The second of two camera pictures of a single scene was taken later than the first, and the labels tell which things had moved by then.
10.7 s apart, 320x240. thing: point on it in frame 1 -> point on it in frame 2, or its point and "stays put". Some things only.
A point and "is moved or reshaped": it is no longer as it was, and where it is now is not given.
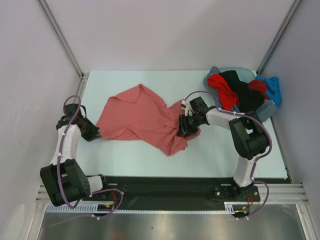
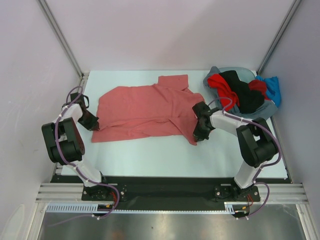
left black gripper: (94, 134) -> (91, 126)
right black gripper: (184, 129) -> (198, 135)
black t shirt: (248, 99) stays put
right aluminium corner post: (278, 36) stays put
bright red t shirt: (228, 99) stays put
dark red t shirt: (259, 85) stays put
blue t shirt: (273, 89) stays put
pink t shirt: (140, 113) is moved or reshaped
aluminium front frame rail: (271, 193) stays put
